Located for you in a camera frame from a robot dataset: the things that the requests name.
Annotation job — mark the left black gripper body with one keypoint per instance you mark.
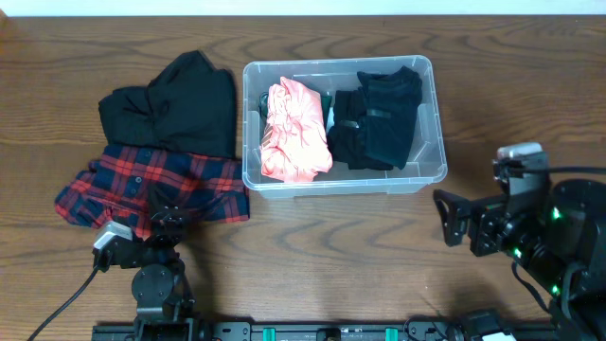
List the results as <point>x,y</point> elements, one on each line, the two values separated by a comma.
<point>162,245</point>

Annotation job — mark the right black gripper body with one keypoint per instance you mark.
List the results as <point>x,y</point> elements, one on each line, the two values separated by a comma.
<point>506,233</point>

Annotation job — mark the red navy plaid shirt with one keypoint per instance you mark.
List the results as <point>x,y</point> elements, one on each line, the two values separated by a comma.
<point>117,187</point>

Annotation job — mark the black shirt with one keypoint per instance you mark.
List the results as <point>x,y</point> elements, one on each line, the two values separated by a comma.
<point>190,107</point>

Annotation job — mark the black garment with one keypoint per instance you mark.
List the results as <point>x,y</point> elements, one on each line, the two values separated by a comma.
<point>391,112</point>

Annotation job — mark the coral pink garment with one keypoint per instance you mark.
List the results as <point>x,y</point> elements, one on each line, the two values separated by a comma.
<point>294,147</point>

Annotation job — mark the black pants with belt loops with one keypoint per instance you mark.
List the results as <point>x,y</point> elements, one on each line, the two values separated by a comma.
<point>346,138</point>

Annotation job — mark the dark green garment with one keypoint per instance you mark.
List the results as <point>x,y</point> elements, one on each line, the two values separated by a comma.
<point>325,106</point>

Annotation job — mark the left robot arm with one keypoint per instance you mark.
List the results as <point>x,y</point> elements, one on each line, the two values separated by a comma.
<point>160,287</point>

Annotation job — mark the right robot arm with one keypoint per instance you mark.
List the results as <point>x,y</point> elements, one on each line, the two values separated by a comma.
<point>555,232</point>

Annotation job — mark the clear plastic storage bin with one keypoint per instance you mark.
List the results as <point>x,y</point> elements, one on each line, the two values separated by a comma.
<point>426,164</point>

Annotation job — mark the black mounting rail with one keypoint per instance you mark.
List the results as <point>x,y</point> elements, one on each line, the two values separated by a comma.
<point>420,330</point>

